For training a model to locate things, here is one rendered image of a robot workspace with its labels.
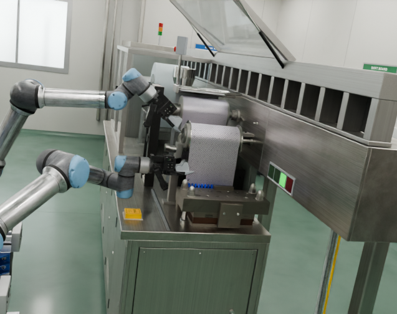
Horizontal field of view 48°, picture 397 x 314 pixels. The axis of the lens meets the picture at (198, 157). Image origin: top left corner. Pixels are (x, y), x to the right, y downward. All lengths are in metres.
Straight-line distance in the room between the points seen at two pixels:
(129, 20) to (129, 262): 5.96
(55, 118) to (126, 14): 2.03
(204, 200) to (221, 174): 0.24
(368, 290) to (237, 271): 0.62
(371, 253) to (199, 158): 0.88
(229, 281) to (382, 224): 0.82
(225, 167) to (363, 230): 0.86
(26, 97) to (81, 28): 5.61
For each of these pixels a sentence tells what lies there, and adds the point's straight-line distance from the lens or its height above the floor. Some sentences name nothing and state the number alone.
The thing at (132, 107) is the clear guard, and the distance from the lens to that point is 3.01.
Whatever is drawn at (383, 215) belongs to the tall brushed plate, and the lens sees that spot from 1.48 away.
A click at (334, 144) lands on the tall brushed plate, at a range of 1.52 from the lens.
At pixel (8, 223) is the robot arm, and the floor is 1.03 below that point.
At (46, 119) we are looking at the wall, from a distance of 7.65.
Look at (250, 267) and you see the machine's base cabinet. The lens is 2.05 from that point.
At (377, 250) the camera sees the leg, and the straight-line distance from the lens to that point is 1.62.
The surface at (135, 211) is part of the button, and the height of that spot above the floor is 0.92.
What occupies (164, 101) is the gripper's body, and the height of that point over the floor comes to 1.40.
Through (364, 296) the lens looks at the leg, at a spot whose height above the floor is 0.91.
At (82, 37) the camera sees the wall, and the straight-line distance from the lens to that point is 7.50.
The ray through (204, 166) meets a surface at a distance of 2.08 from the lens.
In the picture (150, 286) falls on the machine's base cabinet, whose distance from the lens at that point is 1.98.
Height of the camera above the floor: 1.64
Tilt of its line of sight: 13 degrees down
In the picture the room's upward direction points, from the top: 8 degrees clockwise
